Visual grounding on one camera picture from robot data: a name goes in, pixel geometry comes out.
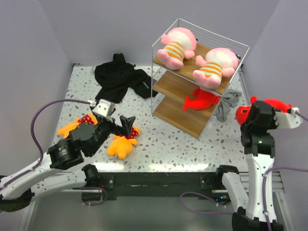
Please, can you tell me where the orange bear plush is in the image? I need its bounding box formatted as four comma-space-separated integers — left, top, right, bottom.
107, 127, 141, 160
57, 114, 98, 138

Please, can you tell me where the red shark plush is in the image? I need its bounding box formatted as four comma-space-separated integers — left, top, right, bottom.
235, 99, 292, 125

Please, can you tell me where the red whale plush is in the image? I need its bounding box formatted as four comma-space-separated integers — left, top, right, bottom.
182, 88, 220, 111

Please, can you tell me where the pink striped plush doll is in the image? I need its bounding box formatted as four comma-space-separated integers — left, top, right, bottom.
157, 27, 197, 70
192, 48, 241, 89

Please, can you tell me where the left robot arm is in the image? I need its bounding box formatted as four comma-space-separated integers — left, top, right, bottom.
0, 116, 136, 212

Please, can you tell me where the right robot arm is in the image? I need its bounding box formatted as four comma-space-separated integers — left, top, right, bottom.
214, 101, 284, 231

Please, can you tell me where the grey crumpled cloth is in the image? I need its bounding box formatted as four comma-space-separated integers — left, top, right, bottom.
215, 89, 242, 122

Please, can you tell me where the black cloth garment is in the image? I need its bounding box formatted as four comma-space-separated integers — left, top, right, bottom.
94, 53, 158, 103

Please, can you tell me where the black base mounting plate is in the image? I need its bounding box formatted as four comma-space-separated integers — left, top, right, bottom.
86, 172, 230, 203

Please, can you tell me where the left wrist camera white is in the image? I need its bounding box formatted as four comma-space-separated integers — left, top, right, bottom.
89, 99, 115, 120

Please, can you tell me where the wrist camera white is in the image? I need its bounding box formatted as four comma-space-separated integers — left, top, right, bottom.
89, 99, 115, 120
274, 107, 303, 129

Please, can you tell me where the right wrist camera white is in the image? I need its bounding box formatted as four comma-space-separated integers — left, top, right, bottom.
274, 107, 303, 129

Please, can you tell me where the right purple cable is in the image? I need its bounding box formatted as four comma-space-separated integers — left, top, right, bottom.
180, 110, 308, 231

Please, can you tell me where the purple cable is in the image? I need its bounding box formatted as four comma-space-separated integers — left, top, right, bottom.
0, 98, 108, 206
180, 110, 308, 231

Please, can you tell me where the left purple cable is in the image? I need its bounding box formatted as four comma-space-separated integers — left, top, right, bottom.
0, 98, 108, 206

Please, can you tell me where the white wire wooden shelf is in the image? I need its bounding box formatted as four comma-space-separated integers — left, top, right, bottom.
152, 19, 249, 138

